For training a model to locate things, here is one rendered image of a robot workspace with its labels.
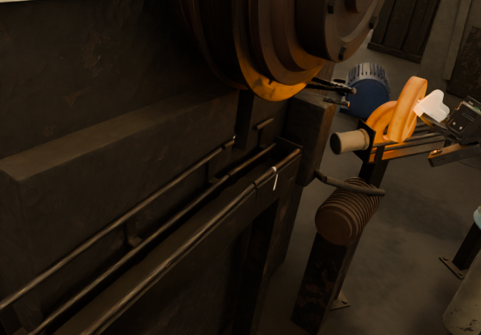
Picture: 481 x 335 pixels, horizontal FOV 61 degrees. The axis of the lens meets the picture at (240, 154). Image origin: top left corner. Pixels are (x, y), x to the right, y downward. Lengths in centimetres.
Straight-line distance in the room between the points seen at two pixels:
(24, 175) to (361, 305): 133
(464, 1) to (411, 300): 228
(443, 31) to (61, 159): 319
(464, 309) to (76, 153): 138
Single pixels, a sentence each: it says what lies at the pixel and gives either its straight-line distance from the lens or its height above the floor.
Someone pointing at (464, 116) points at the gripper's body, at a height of 87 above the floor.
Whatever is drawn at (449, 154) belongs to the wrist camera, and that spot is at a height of 77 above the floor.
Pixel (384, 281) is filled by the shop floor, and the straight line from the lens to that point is 177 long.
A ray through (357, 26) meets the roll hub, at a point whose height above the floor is 103.
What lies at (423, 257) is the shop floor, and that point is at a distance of 197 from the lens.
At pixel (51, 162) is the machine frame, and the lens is 56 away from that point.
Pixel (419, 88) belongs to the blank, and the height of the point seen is 89.
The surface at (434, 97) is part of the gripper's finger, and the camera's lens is 99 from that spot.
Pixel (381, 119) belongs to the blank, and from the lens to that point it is 116.
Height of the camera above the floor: 117
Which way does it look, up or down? 31 degrees down
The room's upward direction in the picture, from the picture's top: 9 degrees clockwise
